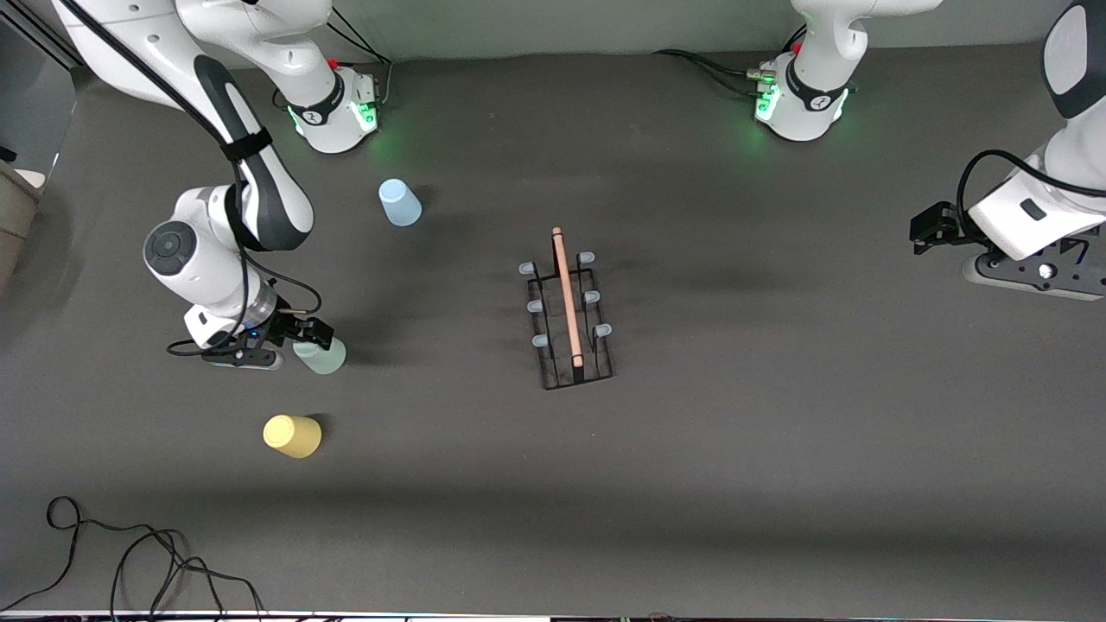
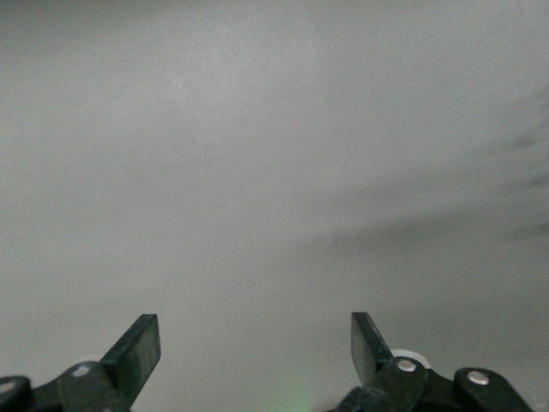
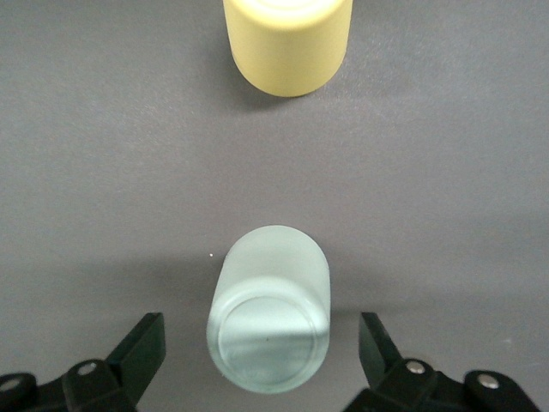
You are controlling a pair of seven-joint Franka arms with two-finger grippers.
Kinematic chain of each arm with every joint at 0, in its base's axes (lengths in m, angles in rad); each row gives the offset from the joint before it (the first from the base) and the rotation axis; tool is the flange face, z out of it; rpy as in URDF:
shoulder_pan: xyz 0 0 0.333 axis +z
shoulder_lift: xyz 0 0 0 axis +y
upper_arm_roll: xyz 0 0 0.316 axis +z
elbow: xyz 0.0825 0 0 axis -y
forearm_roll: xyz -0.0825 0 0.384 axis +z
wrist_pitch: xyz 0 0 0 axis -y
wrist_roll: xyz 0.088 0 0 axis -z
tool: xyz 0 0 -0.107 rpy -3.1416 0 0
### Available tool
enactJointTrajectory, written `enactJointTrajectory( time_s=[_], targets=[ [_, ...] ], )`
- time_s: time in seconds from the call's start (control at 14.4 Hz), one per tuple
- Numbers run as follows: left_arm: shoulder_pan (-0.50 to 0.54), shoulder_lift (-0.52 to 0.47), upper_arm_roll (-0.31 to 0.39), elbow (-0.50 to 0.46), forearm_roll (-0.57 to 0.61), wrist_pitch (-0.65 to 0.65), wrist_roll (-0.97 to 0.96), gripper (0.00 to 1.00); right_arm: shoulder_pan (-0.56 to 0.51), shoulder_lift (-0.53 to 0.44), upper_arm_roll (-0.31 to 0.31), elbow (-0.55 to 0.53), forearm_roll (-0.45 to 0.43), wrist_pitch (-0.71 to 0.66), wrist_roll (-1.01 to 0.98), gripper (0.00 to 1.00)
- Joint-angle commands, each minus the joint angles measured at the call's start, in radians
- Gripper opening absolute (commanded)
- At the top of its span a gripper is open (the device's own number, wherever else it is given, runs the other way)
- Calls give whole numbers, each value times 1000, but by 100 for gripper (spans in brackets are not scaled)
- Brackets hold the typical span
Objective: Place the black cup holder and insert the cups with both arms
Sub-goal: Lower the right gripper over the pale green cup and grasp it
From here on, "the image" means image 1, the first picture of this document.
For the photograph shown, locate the pale green plastic cup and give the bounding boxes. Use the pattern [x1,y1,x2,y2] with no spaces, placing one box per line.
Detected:
[292,337,347,376]

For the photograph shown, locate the yellow plastic cup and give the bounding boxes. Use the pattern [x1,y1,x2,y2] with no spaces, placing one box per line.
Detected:
[263,415,322,460]

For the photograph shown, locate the black wire cup holder rack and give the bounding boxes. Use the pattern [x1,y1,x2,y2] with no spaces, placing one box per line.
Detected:
[518,227,614,391]

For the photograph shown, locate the light blue plastic cup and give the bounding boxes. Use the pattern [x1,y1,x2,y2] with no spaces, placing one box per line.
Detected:
[378,179,423,228]

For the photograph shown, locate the beige box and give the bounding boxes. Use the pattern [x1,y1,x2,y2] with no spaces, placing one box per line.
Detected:
[0,160,44,290]

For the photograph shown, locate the dark grey table mat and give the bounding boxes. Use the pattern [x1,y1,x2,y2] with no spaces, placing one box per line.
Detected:
[0,35,1106,616]

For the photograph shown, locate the thin black loose cable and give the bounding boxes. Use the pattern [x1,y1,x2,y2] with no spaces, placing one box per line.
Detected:
[0,496,264,616]

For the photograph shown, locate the black right arm base cables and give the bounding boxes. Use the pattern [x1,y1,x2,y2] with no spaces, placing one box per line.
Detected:
[275,7,395,111]

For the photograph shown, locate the black arm base cables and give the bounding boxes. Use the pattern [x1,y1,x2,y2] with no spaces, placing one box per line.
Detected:
[652,49,770,98]
[275,7,395,111]

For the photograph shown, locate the black left arm base cables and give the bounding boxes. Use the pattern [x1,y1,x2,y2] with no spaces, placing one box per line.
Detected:
[652,49,770,98]

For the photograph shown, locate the black frame rail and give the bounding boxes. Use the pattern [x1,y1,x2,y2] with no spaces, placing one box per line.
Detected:
[17,13,87,74]

